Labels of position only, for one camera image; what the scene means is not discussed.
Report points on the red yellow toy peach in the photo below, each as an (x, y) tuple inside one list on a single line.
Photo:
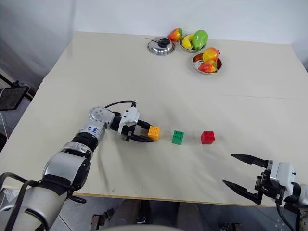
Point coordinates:
[(211, 54), (175, 34), (207, 67)]

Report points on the steel bowl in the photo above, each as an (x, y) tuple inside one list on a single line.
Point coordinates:
[(199, 63), (186, 48)]

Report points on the black mesh stand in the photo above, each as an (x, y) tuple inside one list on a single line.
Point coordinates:
[(12, 96)]

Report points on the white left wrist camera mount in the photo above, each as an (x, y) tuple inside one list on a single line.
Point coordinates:
[(130, 117)]

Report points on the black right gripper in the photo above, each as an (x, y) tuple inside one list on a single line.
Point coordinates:
[(267, 185)]

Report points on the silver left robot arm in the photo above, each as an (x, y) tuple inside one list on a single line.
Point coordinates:
[(65, 166)]

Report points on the orange toy cube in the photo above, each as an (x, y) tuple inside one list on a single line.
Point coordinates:
[(154, 133)]

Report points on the green toy cube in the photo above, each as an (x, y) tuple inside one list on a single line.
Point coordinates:
[(178, 137)]

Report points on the green toy mango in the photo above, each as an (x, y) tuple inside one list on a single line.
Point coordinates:
[(199, 39)]

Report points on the red toy cube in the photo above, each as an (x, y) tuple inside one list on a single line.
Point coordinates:
[(208, 137)]

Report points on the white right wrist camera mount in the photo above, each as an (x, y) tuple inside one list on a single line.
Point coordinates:
[(284, 173)]

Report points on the yellow toy banana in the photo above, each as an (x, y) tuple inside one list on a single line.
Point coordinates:
[(187, 41)]

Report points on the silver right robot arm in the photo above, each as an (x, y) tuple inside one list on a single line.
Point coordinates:
[(303, 191)]

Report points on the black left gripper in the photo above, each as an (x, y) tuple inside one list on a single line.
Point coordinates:
[(128, 136)]

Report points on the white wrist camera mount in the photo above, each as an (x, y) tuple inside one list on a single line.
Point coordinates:
[(130, 117), (284, 173)]

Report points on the steel pot lid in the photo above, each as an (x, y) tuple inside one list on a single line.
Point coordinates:
[(160, 47)]

